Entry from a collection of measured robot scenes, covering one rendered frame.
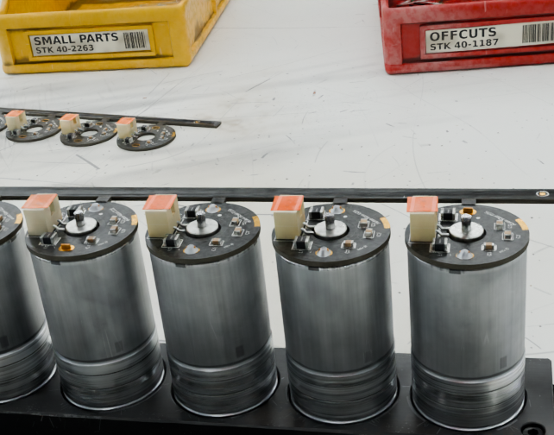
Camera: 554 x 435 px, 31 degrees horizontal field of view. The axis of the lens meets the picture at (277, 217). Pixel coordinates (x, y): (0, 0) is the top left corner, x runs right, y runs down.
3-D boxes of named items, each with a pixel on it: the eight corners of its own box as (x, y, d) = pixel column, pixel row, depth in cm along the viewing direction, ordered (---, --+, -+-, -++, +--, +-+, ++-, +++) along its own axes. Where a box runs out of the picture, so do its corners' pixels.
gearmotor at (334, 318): (393, 457, 22) (382, 258, 20) (284, 450, 23) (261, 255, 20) (403, 387, 24) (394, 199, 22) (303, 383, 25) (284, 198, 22)
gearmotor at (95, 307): (152, 442, 23) (114, 252, 21) (53, 436, 24) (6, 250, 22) (181, 377, 25) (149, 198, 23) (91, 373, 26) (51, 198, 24)
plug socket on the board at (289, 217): (311, 241, 21) (309, 211, 21) (271, 240, 21) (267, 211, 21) (317, 222, 22) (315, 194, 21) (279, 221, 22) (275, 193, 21)
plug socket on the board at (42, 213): (60, 236, 22) (54, 210, 22) (24, 236, 22) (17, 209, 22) (73, 219, 23) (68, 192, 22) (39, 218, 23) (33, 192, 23)
